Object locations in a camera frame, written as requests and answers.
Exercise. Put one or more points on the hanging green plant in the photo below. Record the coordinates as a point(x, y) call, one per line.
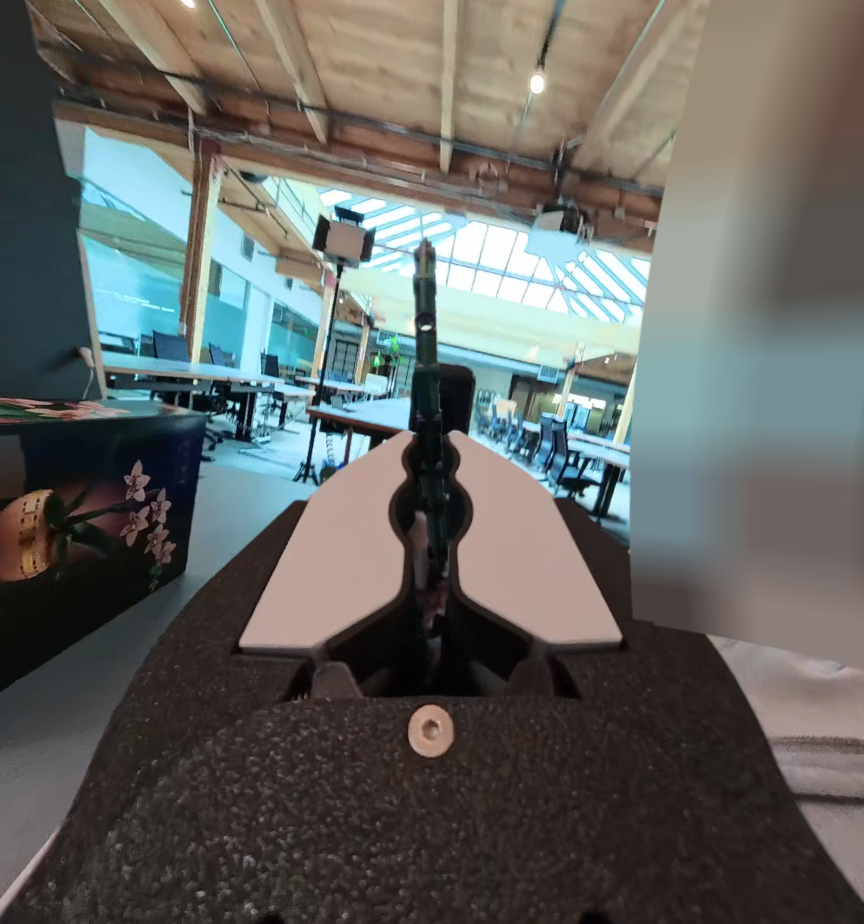
point(394, 350)

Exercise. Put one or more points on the green brick plant stem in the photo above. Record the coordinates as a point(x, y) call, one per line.
point(426, 346)

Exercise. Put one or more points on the studio light panel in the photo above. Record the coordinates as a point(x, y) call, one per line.
point(345, 242)

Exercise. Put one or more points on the white panel clip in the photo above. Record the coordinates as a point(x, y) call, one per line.
point(86, 357)

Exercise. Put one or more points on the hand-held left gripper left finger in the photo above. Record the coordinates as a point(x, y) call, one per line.
point(331, 556)

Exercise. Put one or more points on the dark flower printed box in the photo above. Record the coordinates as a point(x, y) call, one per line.
point(78, 599)

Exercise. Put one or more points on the ceiling projector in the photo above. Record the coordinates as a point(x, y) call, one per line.
point(562, 224)

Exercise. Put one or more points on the dome ceiling camera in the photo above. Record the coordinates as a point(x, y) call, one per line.
point(253, 175)

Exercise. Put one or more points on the dark divider panel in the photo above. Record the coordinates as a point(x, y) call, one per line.
point(20, 252)

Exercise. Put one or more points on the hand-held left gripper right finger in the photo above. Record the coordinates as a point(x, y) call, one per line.
point(533, 563)

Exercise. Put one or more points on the row of black chairs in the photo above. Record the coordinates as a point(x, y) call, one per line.
point(168, 346)
point(565, 447)

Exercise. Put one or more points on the long wooden office table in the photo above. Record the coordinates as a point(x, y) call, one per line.
point(186, 369)
point(598, 442)
point(374, 413)

